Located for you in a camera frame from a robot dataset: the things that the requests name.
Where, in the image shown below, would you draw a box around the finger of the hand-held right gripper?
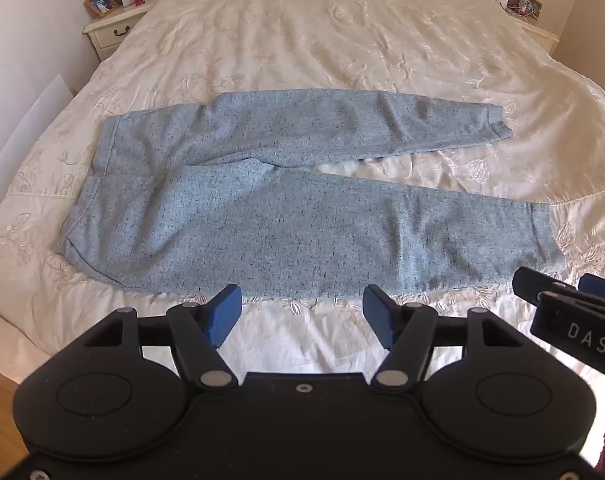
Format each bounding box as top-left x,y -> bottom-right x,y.
579,273 -> 605,307
511,266 -> 584,307

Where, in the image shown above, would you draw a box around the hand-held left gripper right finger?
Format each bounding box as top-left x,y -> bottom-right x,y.
362,284 -> 525,394

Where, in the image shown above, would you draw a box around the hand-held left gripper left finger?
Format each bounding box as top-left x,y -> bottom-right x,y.
84,284 -> 244,394

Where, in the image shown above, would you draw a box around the light blue speckled pants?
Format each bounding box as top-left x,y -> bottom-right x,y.
56,88 -> 566,302

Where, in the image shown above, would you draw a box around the cream embroidered bedspread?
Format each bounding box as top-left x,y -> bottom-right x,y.
0,0 -> 605,386

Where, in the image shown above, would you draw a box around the cream nightstand with drawer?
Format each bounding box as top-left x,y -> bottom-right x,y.
82,2 -> 154,64

